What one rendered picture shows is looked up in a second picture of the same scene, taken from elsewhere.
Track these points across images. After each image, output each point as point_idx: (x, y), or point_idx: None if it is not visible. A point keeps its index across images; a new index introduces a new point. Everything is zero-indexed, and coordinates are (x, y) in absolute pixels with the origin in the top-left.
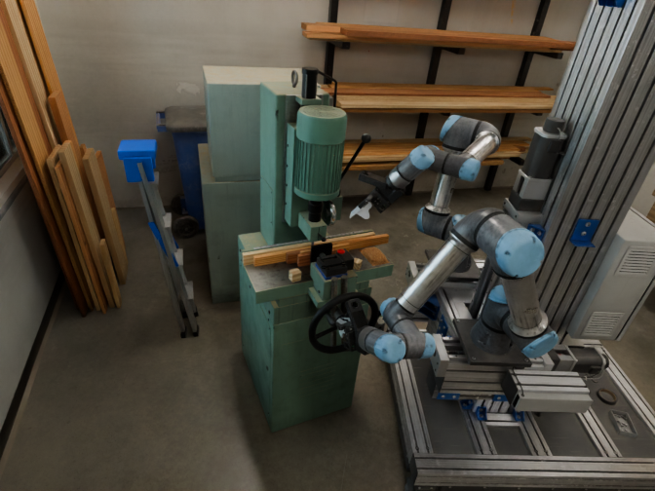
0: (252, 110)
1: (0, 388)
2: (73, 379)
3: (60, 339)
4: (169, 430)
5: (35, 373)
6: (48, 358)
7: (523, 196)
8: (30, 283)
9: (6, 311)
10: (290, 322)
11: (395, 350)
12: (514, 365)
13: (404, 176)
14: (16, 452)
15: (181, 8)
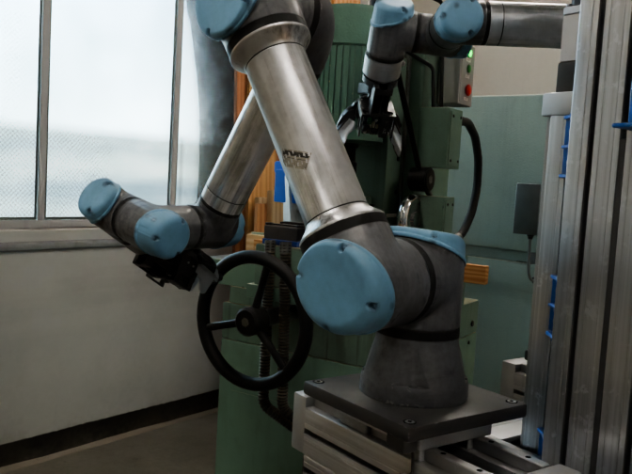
0: (465, 135)
1: (71, 394)
2: (145, 454)
3: (187, 427)
4: None
5: (131, 435)
6: (156, 433)
7: (562, 55)
8: (196, 340)
9: (134, 332)
10: (244, 345)
11: (93, 192)
12: (373, 421)
13: (367, 51)
14: (32, 467)
15: (549, 90)
